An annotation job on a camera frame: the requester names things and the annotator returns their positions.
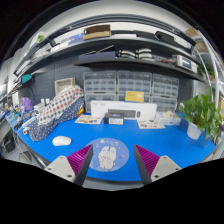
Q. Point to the white keyboard box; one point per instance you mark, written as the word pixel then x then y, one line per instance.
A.
pixel 131 111

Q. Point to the cardboard box on shelf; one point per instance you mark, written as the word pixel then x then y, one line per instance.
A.
pixel 97 31

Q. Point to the grey instrument on shelf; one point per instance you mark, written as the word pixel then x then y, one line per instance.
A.
pixel 186 63

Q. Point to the purple bag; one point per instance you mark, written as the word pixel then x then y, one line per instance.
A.
pixel 26 104

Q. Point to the patterned fabric bundle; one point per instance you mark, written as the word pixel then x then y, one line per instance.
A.
pixel 65 106

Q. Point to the dark wall shelf unit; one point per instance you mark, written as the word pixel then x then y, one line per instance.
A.
pixel 168 40

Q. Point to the left sticker sheet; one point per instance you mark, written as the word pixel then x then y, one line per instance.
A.
pixel 88 119

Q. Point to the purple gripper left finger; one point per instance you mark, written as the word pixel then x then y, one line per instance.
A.
pixel 74 167

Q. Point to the white tissue box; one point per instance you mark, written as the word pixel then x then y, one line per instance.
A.
pixel 168 118

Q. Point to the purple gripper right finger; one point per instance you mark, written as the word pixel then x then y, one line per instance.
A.
pixel 153 167

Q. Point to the middle grey drawer cabinet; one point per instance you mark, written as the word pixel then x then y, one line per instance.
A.
pixel 134 81

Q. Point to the white computer mouse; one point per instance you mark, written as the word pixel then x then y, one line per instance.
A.
pixel 61 141

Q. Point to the white wicker basket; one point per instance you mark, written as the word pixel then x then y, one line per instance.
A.
pixel 61 84

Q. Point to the right sticker sheet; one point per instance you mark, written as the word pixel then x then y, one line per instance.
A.
pixel 147 124

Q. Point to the round bunny mouse pad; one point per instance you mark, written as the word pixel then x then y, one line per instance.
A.
pixel 109 154

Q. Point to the left grey drawer cabinet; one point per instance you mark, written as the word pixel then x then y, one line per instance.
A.
pixel 99 85

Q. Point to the sticker sheet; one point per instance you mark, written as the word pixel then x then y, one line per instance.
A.
pixel 147 124
pixel 88 119

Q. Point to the green potted plant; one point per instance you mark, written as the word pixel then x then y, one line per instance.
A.
pixel 202 115

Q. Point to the small black box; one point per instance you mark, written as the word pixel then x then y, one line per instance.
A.
pixel 114 119

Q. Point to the yellow card box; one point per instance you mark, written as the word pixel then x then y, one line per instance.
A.
pixel 134 96

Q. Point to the right grey drawer cabinet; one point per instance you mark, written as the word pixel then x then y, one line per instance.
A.
pixel 164 92

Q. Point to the grey drawer cabinet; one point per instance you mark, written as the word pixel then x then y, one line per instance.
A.
pixel 99 85
pixel 164 92
pixel 134 81

